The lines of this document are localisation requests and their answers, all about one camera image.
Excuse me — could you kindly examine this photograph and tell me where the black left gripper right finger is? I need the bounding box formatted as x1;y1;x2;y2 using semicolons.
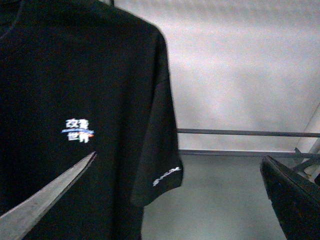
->
260;155;320;240

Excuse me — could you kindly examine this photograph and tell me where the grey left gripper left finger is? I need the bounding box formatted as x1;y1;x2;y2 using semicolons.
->
0;151;97;240

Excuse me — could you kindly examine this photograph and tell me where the black printed t-shirt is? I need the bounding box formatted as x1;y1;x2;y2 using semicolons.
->
0;0;184;240

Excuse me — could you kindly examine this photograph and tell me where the grey metal drying rack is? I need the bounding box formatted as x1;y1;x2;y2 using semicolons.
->
178;128;320;184

